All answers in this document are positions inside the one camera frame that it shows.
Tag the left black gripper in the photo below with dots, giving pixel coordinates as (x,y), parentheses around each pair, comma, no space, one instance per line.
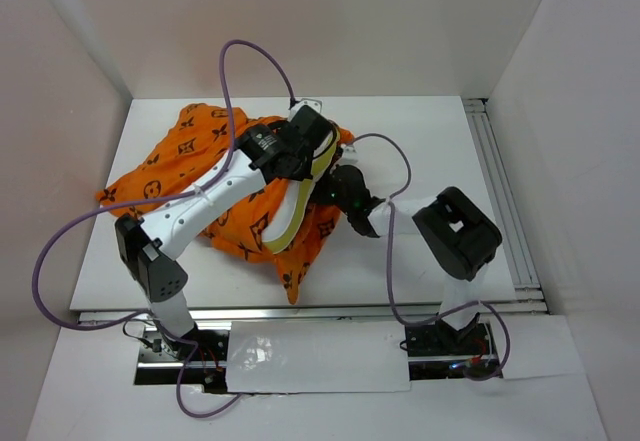
(304,172)

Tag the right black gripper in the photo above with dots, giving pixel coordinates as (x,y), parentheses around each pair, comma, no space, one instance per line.
(318,191)

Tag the white pillow with yellow edge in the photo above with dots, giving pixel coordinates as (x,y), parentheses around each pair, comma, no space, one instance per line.
(285,224)

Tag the orange patterned pillowcase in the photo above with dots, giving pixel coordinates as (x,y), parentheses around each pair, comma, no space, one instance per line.
(195,144)

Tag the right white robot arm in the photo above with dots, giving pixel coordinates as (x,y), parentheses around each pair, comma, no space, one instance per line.
(459,236)

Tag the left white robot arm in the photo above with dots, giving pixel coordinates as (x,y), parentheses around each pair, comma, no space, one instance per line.
(151,245)

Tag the white cover plate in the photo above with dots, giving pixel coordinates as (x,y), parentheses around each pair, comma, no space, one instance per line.
(300,357)

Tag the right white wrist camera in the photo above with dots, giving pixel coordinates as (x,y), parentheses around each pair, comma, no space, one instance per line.
(348,151)

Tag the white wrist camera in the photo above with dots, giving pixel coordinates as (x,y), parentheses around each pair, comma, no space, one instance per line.
(348,151)
(314,104)

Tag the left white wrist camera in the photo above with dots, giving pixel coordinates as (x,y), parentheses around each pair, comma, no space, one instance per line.
(314,104)

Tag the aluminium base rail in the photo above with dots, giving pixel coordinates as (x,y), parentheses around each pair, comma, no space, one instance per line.
(434,351)

